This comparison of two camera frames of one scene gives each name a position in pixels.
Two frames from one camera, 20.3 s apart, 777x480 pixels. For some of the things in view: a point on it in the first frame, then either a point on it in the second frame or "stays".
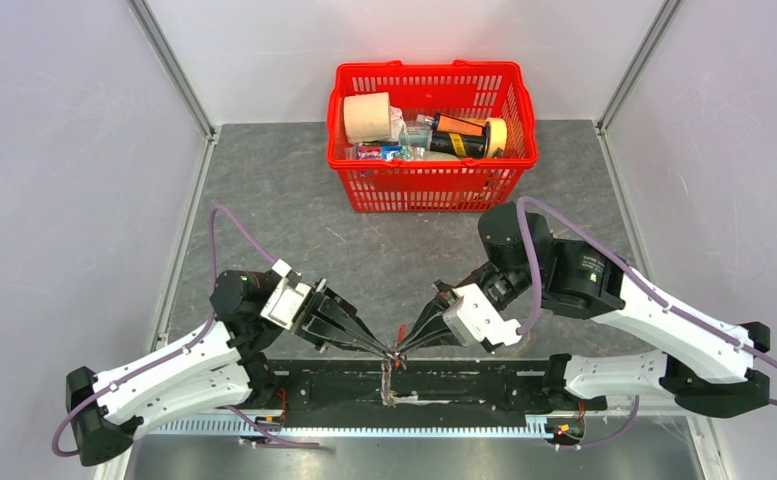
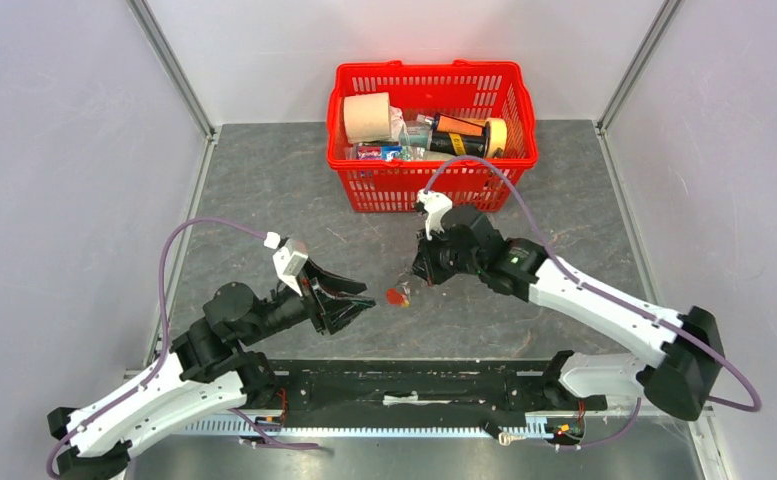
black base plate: (445, 386) stays
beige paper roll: (367, 117) stays
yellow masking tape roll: (495, 138) stays
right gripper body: (445, 290) to (440, 258)
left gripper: (341, 313) to (335, 312)
